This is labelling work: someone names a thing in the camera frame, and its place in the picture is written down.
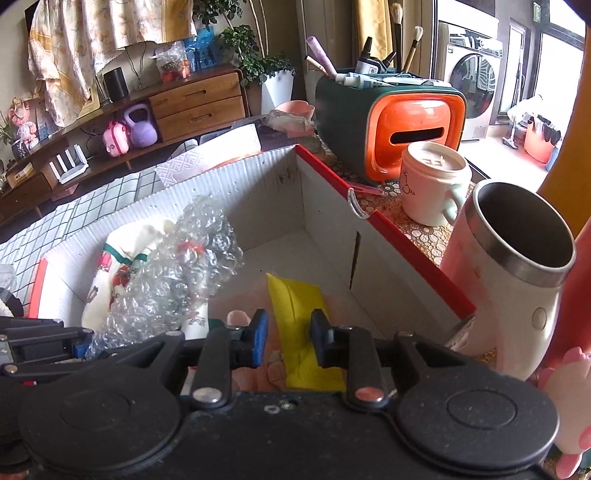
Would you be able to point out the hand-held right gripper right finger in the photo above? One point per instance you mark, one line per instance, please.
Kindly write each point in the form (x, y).
(319, 340)

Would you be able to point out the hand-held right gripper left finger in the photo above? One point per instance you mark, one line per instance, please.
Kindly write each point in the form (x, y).
(259, 337)

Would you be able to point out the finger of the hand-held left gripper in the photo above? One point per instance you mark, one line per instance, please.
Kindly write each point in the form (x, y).
(51, 364)
(32, 327)

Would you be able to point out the yellow cloth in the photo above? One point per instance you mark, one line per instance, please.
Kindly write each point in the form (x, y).
(295, 304)

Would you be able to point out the green sponge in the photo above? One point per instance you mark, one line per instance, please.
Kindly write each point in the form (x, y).
(216, 323)

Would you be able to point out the clear bubble wrap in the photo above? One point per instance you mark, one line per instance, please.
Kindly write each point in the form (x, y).
(184, 258)

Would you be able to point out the printed tote bag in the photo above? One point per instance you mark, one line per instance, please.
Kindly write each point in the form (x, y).
(124, 244)

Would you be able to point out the red cardboard box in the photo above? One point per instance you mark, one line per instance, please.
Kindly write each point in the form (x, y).
(323, 207)

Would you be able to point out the dark blue cloth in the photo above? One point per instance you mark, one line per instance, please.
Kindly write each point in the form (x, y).
(11, 304)

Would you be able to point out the patterned table mat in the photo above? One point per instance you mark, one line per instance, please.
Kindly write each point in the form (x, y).
(425, 242)

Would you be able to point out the small cardboard box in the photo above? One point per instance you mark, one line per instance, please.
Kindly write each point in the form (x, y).
(21, 174)

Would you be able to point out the white router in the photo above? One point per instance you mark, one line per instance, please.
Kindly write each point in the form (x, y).
(69, 164)

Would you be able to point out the white steel tumbler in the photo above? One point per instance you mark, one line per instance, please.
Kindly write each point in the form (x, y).
(494, 286)

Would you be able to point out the white mug with lid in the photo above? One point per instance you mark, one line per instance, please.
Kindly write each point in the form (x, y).
(425, 189)

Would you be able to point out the white paper sheet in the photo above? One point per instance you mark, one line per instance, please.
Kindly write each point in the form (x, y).
(231, 141)

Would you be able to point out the pink doll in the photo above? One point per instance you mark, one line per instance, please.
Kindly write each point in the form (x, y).
(25, 124)

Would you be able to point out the pink toy bag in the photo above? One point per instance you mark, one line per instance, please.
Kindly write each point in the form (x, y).
(115, 141)

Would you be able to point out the green orange desk organizer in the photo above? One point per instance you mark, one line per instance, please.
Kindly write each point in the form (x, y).
(341, 120)

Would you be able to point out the purple kettlebell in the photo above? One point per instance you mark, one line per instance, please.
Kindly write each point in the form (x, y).
(142, 131)

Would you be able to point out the pink bowl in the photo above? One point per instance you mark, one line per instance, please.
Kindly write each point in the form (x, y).
(295, 113)

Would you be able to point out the wooden TV cabinet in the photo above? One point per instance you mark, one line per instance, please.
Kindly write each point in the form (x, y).
(198, 106)

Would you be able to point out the white planter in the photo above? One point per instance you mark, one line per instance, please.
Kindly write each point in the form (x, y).
(277, 92)

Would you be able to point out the black speaker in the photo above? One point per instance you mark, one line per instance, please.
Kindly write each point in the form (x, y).
(115, 84)

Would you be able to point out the pink rabbit plush toy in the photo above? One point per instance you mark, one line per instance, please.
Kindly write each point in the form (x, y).
(572, 415)

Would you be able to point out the black ink bottle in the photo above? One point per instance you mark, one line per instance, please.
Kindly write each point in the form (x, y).
(367, 60)

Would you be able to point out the plastic bag of toys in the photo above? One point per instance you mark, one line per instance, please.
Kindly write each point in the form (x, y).
(171, 64)

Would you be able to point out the green potted plant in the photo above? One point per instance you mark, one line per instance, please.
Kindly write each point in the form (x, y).
(244, 50)

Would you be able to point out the purple tube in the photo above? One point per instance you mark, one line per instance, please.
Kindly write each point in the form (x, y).
(321, 53)

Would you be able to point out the white scalloped board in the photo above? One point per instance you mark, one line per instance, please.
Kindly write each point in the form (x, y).
(138, 60)

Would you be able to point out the blue plastic bag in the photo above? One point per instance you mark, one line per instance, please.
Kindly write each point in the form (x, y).
(203, 48)

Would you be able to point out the orange laundry basket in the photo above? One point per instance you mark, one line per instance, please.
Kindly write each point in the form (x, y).
(540, 143)

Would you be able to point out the washing machine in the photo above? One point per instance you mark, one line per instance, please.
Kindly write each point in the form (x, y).
(475, 78)

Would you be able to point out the calligraphy brush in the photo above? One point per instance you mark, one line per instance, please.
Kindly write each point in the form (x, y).
(397, 32)
(412, 46)

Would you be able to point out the yellow curtain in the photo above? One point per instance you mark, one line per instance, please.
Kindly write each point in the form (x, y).
(371, 27)

